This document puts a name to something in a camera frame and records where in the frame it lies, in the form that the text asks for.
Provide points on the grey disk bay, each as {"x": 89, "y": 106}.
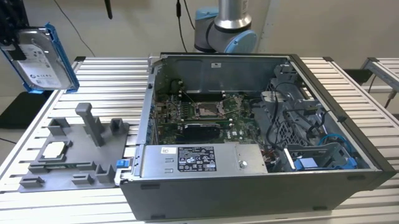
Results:
{"x": 315, "y": 149}

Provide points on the green motherboard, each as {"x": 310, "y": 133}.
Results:
{"x": 243, "y": 130}

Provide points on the blue carrier in bay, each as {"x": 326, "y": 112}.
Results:
{"x": 306, "y": 163}

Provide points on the black floor mat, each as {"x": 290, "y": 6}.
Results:
{"x": 19, "y": 109}

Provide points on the black box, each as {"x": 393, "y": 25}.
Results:
{"x": 358, "y": 77}

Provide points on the metal slat side table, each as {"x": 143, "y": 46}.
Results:
{"x": 385, "y": 67}

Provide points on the blue case latch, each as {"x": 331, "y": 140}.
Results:
{"x": 122, "y": 163}

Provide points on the black RAM slot bank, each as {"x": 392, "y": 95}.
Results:
{"x": 205, "y": 95}

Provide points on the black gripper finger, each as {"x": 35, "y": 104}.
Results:
{"x": 17, "y": 54}

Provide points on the CPU socket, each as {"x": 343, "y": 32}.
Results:
{"x": 207, "y": 110}

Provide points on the hard disk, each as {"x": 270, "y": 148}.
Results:
{"x": 43, "y": 60}

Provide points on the metal locking lever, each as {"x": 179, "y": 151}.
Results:
{"x": 190, "y": 96}

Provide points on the silver power supply unit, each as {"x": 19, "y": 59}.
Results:
{"x": 199, "y": 159}

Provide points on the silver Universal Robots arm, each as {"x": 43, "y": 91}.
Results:
{"x": 230, "y": 18}

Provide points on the green RAM stick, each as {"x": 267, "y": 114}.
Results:
{"x": 62, "y": 166}

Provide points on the silver CPU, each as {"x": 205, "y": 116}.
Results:
{"x": 54, "y": 151}

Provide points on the open black PC case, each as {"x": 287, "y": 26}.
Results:
{"x": 237, "y": 198}

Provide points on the grey parts rack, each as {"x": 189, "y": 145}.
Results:
{"x": 82, "y": 149}

